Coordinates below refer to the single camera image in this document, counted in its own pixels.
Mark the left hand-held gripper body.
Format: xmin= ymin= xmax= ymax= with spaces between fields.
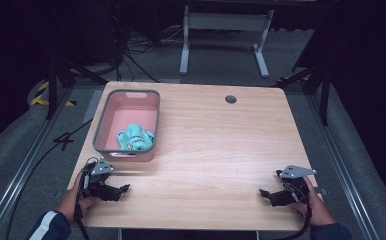
xmin=80 ymin=157 xmax=115 ymax=198

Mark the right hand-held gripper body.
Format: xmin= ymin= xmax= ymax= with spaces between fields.
xmin=275 ymin=164 xmax=318 ymax=203

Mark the turquoise printed cloth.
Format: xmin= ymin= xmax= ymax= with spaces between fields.
xmin=116 ymin=123 xmax=156 ymax=151

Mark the pink basket with grey rim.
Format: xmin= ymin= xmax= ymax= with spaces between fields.
xmin=92 ymin=88 xmax=161 ymax=163

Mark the person's right hand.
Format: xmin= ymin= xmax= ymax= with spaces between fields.
xmin=290 ymin=176 xmax=336 ymax=228

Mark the person's left hand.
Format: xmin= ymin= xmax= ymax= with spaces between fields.
xmin=55 ymin=171 xmax=97 ymax=228

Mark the black tape cross mark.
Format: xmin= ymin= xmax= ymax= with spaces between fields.
xmin=53 ymin=131 xmax=76 ymax=152

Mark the black tripod stand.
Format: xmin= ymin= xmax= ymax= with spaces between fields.
xmin=45 ymin=54 xmax=109 ymax=121
xmin=273 ymin=63 xmax=333 ymax=127

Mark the yellow black hazard tape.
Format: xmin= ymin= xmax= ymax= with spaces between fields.
xmin=29 ymin=80 xmax=77 ymax=108

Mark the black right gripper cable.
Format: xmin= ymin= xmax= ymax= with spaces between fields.
xmin=274 ymin=199 xmax=314 ymax=240

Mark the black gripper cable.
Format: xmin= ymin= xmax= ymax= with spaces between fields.
xmin=274 ymin=199 xmax=314 ymax=240
xmin=73 ymin=179 xmax=91 ymax=240

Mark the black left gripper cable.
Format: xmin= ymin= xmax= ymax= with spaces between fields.
xmin=73 ymin=179 xmax=91 ymax=240

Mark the grey metal floor rail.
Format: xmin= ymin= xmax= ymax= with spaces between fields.
xmin=0 ymin=87 xmax=74 ymax=240
xmin=305 ymin=94 xmax=382 ymax=240

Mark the long black floor cable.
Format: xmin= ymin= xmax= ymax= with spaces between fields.
xmin=3 ymin=118 xmax=94 ymax=240

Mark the bundle of floor cables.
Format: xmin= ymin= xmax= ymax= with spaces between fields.
xmin=113 ymin=25 xmax=184 ymax=84

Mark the grey metal table frame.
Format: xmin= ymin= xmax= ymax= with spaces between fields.
xmin=179 ymin=4 xmax=276 ymax=80

